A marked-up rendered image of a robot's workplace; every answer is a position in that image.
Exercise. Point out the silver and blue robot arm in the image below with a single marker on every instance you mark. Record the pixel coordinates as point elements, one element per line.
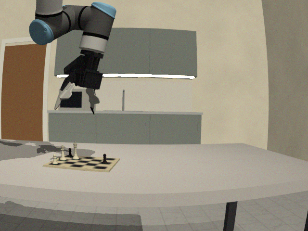
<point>53,20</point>

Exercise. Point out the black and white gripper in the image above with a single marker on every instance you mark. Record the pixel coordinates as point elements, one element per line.
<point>87,76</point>

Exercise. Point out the black and cream chessboard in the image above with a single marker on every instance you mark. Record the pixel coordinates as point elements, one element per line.
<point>85,163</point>

